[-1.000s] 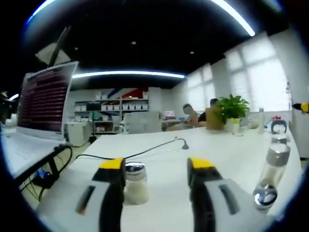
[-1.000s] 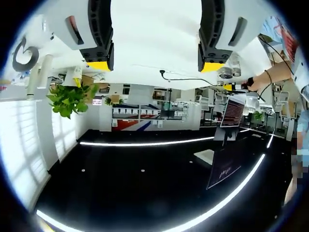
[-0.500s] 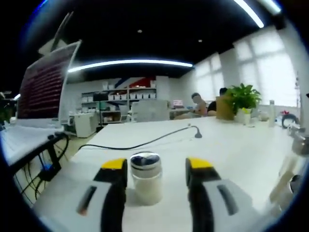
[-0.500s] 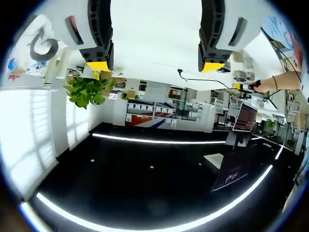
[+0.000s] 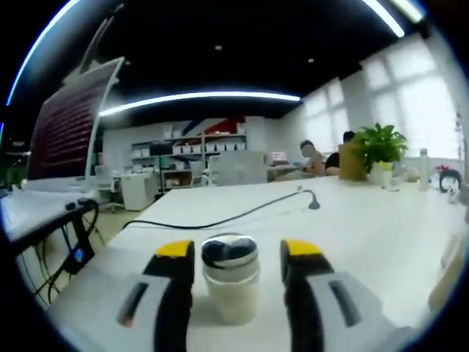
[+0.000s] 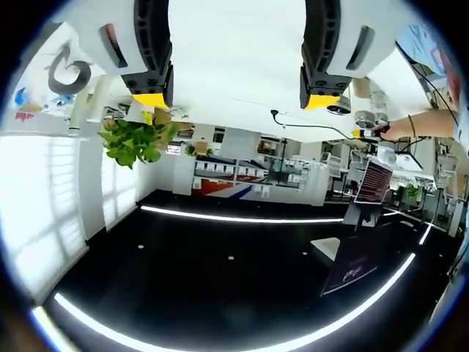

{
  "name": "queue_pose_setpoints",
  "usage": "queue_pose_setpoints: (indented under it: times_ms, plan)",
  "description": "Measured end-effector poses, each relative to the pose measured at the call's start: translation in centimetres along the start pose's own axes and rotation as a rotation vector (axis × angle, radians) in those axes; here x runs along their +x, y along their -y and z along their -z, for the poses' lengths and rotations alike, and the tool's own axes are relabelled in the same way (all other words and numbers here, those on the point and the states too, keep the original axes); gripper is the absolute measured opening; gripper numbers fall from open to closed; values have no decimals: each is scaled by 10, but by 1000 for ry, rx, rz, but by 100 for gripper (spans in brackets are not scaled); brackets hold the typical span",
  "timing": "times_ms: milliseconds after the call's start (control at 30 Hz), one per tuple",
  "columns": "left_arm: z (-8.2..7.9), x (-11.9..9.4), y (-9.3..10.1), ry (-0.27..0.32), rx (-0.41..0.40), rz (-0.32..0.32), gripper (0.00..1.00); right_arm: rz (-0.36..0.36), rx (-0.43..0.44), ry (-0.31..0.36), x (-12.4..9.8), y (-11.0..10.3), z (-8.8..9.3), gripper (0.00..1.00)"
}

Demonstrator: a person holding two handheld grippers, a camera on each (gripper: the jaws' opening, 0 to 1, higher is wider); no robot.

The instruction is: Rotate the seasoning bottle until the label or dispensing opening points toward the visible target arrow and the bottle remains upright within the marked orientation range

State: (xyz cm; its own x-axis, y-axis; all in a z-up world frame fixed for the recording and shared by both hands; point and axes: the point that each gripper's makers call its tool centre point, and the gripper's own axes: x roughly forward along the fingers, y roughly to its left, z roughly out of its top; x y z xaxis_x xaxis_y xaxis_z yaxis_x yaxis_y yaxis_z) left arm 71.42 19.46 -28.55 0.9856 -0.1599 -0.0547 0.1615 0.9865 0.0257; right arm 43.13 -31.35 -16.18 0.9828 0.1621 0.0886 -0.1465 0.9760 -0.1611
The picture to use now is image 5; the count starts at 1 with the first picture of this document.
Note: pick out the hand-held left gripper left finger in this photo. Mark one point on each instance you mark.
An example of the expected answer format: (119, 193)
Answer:
(172, 311)

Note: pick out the small seasoning bottle white powder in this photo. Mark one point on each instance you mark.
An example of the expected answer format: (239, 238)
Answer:
(230, 293)

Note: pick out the black adapter blue light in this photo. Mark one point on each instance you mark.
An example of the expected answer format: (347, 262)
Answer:
(78, 256)

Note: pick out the black monitor on stand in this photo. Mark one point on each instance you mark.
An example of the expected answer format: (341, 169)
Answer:
(161, 149)

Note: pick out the distant laptop pink screen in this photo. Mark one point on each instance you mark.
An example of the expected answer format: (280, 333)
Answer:
(279, 157)

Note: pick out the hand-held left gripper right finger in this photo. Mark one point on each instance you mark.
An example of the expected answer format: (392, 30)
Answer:
(304, 311)

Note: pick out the open white laptop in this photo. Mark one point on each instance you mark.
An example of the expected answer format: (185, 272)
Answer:
(62, 135)

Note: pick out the grey headphones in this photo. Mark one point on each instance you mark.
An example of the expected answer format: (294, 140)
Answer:
(443, 181)

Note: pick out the blue red plush toy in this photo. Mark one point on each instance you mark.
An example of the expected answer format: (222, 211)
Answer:
(443, 168)

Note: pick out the row of white storage bins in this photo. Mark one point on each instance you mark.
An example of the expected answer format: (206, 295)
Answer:
(209, 147)

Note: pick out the green potted plant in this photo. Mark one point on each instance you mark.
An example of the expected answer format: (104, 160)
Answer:
(381, 143)

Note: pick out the white shelf unit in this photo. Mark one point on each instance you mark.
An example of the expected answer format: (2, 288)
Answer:
(190, 157)

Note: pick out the white thermos bottle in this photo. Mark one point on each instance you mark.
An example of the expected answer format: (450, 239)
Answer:
(424, 168)

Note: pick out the long distant ceiling light strip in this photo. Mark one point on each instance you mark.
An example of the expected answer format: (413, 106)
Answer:
(205, 97)

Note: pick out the long overhead ceiling light strip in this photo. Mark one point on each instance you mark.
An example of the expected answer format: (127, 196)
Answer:
(388, 22)

